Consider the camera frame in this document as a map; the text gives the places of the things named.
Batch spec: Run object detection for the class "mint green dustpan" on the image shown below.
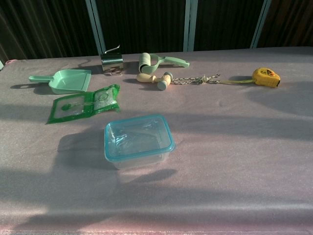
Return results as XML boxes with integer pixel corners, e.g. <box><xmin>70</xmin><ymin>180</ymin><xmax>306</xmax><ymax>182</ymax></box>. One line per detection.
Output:
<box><xmin>28</xmin><ymin>69</ymin><xmax>92</xmax><ymax>95</ymax></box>

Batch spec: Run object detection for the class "shiny metal cup with hook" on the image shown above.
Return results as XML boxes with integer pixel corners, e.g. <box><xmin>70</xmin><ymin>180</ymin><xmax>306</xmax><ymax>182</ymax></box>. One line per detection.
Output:
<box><xmin>100</xmin><ymin>45</ymin><xmax>123</xmax><ymax>77</ymax></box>

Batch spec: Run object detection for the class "yellow tape measure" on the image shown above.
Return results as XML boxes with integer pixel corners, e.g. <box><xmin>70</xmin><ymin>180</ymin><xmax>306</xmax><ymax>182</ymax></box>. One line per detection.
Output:
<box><xmin>221</xmin><ymin>68</ymin><xmax>282</xmax><ymax>89</ymax></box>

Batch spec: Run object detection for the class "green plastic package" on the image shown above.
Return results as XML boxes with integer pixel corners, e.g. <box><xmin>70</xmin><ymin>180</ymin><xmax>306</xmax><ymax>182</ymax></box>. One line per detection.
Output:
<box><xmin>45</xmin><ymin>84</ymin><xmax>121</xmax><ymax>125</ymax></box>

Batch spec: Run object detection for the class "pink tablecloth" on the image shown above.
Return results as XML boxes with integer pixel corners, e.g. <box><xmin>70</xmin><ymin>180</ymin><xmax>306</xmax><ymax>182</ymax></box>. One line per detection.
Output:
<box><xmin>0</xmin><ymin>50</ymin><xmax>313</xmax><ymax>235</ymax></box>

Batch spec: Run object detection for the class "mint green lint roller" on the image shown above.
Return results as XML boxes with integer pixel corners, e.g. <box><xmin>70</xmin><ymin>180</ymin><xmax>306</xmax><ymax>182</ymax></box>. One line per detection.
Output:
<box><xmin>138</xmin><ymin>52</ymin><xmax>191</xmax><ymax>74</ymax></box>

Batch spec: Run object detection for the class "wooden-handled braided jump rope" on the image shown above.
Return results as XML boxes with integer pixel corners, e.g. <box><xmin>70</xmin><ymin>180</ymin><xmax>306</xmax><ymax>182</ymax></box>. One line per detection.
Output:
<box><xmin>136</xmin><ymin>71</ymin><xmax>221</xmax><ymax>90</ymax></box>

